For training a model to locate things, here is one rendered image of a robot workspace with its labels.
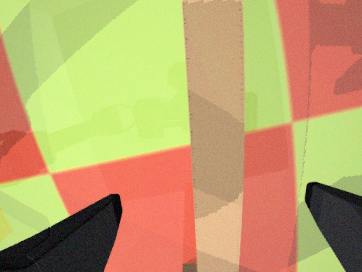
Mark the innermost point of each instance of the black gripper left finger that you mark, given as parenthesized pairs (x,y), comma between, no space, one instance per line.
(80,243)

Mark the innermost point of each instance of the brown wooden post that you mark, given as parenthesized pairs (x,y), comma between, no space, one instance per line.
(189,267)

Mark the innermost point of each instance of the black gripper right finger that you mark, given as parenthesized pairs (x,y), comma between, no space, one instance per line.
(338,214)

